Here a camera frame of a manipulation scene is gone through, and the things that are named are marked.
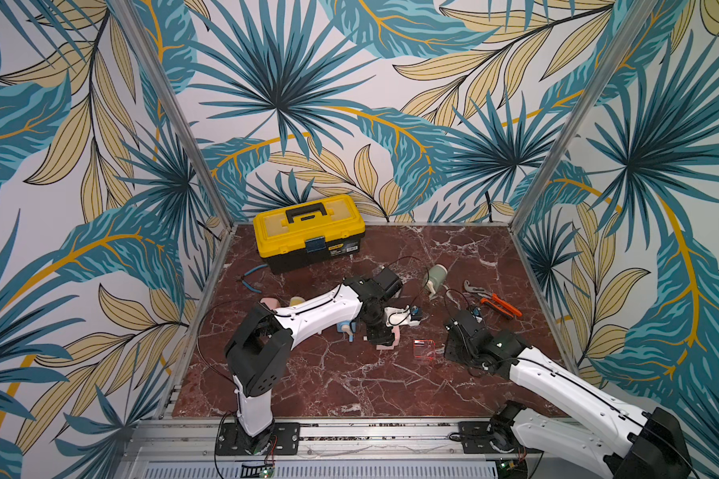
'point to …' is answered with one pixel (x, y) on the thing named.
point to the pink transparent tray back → (423, 348)
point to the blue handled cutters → (243, 276)
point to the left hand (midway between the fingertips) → (383, 333)
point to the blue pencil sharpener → (348, 326)
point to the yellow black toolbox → (308, 232)
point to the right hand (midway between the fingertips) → (450, 348)
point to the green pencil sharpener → (435, 276)
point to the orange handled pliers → (493, 300)
